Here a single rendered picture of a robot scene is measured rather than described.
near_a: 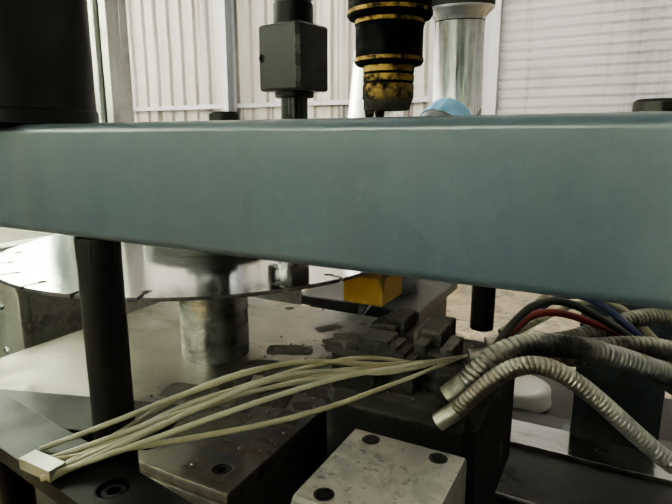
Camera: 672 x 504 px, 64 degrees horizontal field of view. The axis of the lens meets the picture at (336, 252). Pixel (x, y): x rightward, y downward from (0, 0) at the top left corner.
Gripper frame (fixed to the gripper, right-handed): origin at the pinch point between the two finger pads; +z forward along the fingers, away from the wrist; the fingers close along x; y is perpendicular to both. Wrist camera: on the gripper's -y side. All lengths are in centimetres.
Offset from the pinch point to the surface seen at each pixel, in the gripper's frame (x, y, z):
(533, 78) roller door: -224, 176, -505
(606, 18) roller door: -186, 112, -543
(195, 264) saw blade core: 17.9, -5.2, 16.8
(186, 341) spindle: 9.6, 0.7, 18.7
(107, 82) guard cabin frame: 21, 50, -14
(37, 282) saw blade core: 23.0, -1.4, 24.8
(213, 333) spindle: 9.8, -1.8, 17.3
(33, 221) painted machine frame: 31.2, -16.9, 26.6
